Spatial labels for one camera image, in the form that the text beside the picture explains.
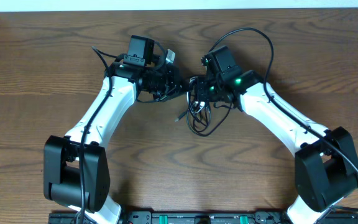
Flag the white usb cable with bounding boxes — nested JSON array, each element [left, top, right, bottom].
[[188, 76, 207, 114]]

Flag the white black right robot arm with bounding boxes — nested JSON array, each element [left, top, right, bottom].
[[190, 46, 358, 223]]

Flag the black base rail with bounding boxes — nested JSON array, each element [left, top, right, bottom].
[[47, 211, 358, 224]]

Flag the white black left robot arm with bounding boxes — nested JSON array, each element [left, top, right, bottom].
[[44, 35, 186, 223]]

